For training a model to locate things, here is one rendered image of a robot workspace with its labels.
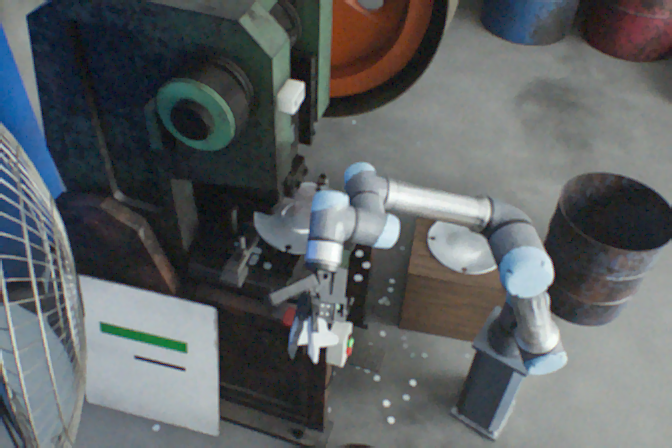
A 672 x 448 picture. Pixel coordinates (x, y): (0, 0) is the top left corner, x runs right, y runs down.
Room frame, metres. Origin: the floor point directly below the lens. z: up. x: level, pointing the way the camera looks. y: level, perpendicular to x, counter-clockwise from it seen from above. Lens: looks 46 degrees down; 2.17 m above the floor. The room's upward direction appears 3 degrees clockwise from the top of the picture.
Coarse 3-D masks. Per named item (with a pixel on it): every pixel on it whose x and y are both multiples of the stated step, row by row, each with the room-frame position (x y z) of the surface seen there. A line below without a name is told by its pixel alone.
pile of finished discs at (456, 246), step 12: (432, 228) 1.74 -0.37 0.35; (444, 228) 1.75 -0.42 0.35; (456, 228) 1.75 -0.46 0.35; (468, 228) 1.76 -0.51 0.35; (444, 240) 1.69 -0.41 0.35; (456, 240) 1.68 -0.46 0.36; (468, 240) 1.69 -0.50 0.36; (480, 240) 1.69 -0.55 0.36; (432, 252) 1.62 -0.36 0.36; (444, 252) 1.62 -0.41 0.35; (456, 252) 1.63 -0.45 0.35; (468, 252) 1.63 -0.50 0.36; (480, 252) 1.63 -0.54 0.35; (444, 264) 1.56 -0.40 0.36; (456, 264) 1.57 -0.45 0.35; (468, 264) 1.57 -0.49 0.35; (480, 264) 1.58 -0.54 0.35; (492, 264) 1.58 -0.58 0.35
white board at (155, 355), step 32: (96, 288) 1.22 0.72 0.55; (128, 288) 1.20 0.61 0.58; (96, 320) 1.20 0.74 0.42; (128, 320) 1.18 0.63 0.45; (160, 320) 1.16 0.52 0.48; (192, 320) 1.15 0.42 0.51; (96, 352) 1.17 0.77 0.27; (128, 352) 1.15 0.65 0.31; (160, 352) 1.14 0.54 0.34; (192, 352) 1.12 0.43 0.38; (96, 384) 1.14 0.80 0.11; (128, 384) 1.12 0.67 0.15; (160, 384) 1.11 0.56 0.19; (192, 384) 1.09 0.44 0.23; (160, 416) 1.07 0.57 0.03; (192, 416) 1.06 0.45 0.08
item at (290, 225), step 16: (304, 192) 1.45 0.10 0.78; (288, 208) 1.38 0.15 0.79; (304, 208) 1.38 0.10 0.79; (256, 224) 1.31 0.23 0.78; (272, 224) 1.31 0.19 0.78; (288, 224) 1.31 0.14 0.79; (304, 224) 1.31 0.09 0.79; (272, 240) 1.25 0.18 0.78; (288, 240) 1.25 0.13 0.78; (304, 240) 1.26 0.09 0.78
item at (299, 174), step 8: (296, 112) 1.41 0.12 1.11; (296, 120) 1.41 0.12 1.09; (296, 128) 1.41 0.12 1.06; (296, 136) 1.41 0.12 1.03; (296, 144) 1.41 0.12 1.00; (296, 152) 1.41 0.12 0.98; (296, 160) 1.38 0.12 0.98; (304, 160) 1.39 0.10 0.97; (296, 168) 1.35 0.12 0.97; (304, 168) 1.38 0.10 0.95; (296, 176) 1.33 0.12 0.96; (304, 176) 1.39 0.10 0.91; (296, 184) 1.32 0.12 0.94; (240, 192) 1.32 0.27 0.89; (248, 192) 1.32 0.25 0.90; (256, 192) 1.31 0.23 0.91; (264, 192) 1.30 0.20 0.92; (272, 192) 1.30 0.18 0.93; (280, 192) 1.29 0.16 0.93; (288, 192) 1.31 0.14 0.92; (296, 192) 1.32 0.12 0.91; (272, 200) 1.30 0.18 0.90; (280, 200) 1.29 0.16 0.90
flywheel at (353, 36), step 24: (336, 0) 1.71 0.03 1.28; (384, 0) 1.67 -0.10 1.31; (408, 0) 1.64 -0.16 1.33; (432, 0) 1.60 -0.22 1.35; (336, 24) 1.71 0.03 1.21; (360, 24) 1.69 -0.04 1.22; (384, 24) 1.67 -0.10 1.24; (408, 24) 1.62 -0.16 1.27; (336, 48) 1.71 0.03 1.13; (360, 48) 1.69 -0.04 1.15; (384, 48) 1.66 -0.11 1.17; (408, 48) 1.62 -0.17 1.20; (336, 72) 1.70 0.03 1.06; (360, 72) 1.65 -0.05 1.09; (384, 72) 1.63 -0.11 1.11
